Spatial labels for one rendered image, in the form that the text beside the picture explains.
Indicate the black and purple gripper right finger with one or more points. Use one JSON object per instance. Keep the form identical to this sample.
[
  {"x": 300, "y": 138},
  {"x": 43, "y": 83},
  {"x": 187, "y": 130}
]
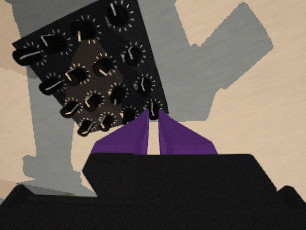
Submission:
[{"x": 180, "y": 139}]

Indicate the black knob box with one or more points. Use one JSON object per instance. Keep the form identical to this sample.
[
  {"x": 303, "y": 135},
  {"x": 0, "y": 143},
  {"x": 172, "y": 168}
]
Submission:
[{"x": 98, "y": 51}]

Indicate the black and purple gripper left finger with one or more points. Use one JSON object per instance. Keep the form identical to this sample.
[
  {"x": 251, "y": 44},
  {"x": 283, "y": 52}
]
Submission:
[{"x": 126, "y": 139}]

